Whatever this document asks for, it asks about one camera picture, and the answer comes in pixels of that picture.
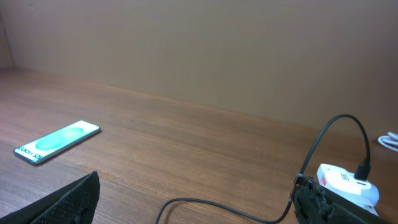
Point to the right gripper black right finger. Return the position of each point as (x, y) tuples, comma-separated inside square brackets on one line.
[(315, 204)]

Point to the white power strip socket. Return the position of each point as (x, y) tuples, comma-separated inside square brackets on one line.
[(362, 193)]

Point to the Galaxy S25 smartphone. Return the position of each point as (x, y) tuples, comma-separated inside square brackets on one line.
[(42, 149)]

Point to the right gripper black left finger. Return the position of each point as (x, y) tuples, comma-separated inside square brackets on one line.
[(74, 203)]

